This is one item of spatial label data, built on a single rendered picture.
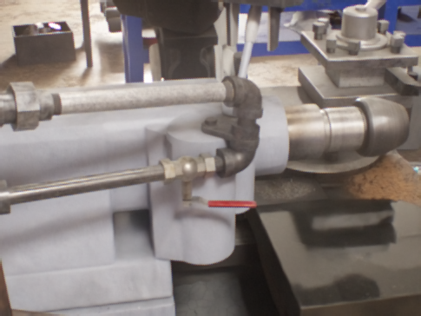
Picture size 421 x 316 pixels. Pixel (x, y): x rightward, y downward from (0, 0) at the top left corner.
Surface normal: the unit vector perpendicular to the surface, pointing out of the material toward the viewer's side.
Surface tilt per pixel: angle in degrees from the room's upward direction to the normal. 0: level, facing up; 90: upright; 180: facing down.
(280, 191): 0
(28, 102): 56
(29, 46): 90
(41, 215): 70
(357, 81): 90
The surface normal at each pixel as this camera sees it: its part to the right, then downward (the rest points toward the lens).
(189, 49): 0.17, 0.67
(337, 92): 0.00, -0.89
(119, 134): 0.17, 0.13
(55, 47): 0.33, 0.44
